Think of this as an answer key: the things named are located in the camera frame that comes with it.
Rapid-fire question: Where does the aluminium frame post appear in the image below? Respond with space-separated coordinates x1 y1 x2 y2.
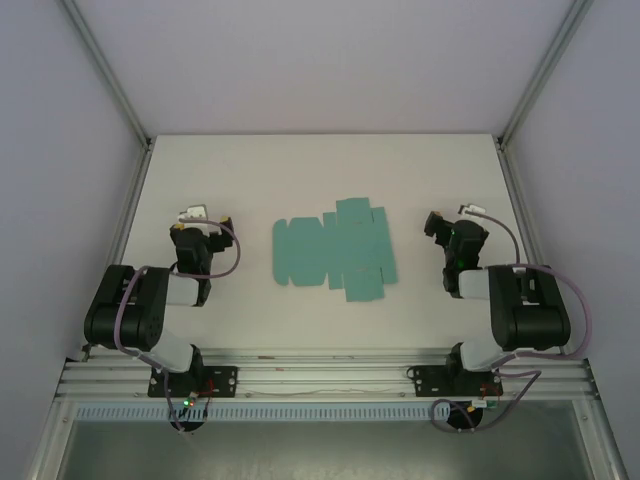
59 0 154 151
494 0 596 151

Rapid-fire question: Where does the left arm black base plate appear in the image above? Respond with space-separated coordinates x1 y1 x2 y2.
146 365 239 399

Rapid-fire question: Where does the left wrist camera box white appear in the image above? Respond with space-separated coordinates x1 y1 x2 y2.
178 201 211 224

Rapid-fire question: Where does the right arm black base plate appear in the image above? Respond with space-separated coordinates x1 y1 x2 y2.
406 364 504 399

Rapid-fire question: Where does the aluminium mounting rail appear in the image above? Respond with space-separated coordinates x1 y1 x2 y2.
54 348 599 402

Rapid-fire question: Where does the grey metal sheet panel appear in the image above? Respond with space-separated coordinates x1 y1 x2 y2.
54 418 601 480

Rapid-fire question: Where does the black round cable grommet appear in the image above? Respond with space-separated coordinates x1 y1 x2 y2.
169 417 206 435
445 402 485 432

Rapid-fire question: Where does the aluminium lower frame bar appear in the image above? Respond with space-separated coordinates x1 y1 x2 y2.
579 398 629 480
24 397 76 480

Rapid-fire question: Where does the teal paper box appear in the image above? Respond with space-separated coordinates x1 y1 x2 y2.
271 197 398 305

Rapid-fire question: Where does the grey slotted cable duct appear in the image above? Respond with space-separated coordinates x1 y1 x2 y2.
73 403 506 423

